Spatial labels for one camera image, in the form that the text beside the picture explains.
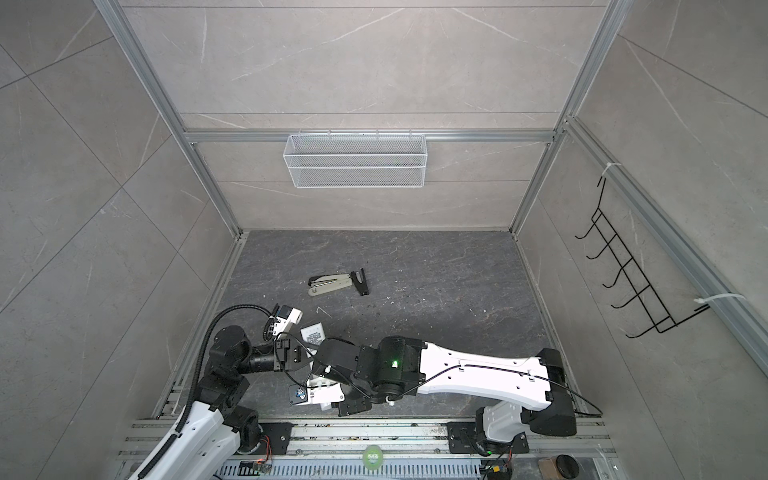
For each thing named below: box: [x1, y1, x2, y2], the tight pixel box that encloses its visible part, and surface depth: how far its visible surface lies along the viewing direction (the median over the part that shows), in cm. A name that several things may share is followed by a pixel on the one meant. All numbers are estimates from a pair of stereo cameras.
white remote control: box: [299, 322, 327, 346], surface depth 68 cm
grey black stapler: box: [308, 268, 370, 297], surface depth 104 cm
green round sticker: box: [362, 445, 383, 471], surface depth 73 cm
